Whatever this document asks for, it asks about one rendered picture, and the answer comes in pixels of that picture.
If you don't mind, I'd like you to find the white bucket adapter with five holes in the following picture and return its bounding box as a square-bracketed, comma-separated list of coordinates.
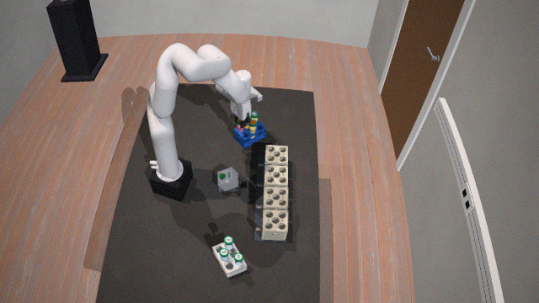
[261, 210, 288, 241]
[263, 186, 288, 210]
[264, 165, 288, 188]
[264, 145, 288, 167]

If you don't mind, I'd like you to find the blue tube rack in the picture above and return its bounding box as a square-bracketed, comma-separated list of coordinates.
[234, 121, 266, 148]

